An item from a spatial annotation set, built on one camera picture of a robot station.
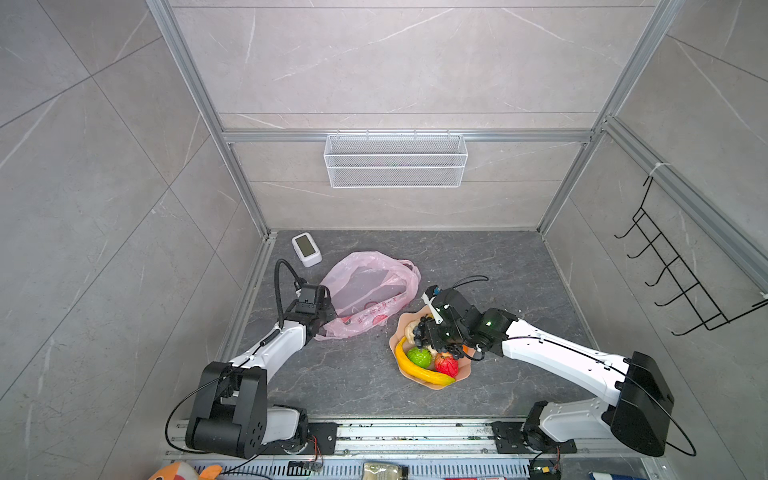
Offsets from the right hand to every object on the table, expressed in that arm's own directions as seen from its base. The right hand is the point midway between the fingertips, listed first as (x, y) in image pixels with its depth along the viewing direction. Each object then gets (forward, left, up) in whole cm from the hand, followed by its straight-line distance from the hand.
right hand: (425, 328), depth 80 cm
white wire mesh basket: (+54, +20, +18) cm, 60 cm away
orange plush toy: (-30, +56, -5) cm, 64 cm away
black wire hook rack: (-8, -56, +21) cm, 60 cm away
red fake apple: (-9, -5, -4) cm, 11 cm away
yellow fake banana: (-10, +3, -4) cm, 11 cm away
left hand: (+12, +30, -4) cm, 33 cm away
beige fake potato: (+2, +4, -5) cm, 7 cm away
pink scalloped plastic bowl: (-7, -11, -7) cm, 15 cm away
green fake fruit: (-6, +2, -4) cm, 8 cm away
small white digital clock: (+36, +41, -7) cm, 55 cm away
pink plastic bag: (+21, +18, -11) cm, 30 cm away
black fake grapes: (-2, +2, +2) cm, 3 cm away
